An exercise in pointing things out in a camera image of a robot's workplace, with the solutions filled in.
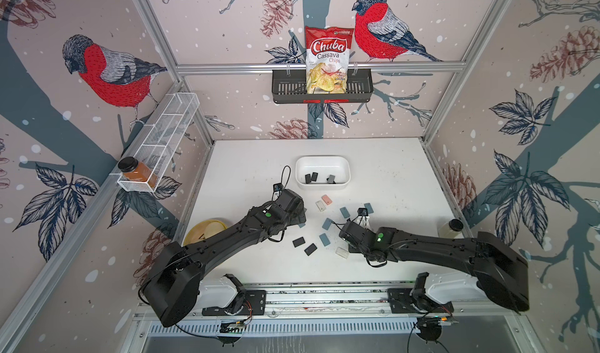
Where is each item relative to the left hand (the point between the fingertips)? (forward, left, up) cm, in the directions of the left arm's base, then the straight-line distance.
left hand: (297, 209), depth 85 cm
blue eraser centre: (-1, -12, -10) cm, 16 cm away
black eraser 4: (-8, 0, -10) cm, 13 cm away
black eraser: (+21, -4, -10) cm, 24 cm away
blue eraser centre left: (-2, -2, -10) cm, 10 cm away
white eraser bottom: (-13, -17, -9) cm, 23 cm away
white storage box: (+27, -12, -8) cm, 30 cm away
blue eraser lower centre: (-8, -10, -10) cm, 17 cm away
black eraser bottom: (-11, -5, -10) cm, 16 cm away
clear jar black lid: (-7, -55, -1) cm, 56 cm away
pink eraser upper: (+9, -12, -10) cm, 18 cm away
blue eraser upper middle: (+4, -20, -10) cm, 23 cm away
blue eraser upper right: (+5, -30, -10) cm, 32 cm away
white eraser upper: (+6, -10, -9) cm, 14 cm away
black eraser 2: (+22, -7, -10) cm, 25 cm away
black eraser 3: (+20, -15, -8) cm, 26 cm away
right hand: (-8, -21, -8) cm, 24 cm away
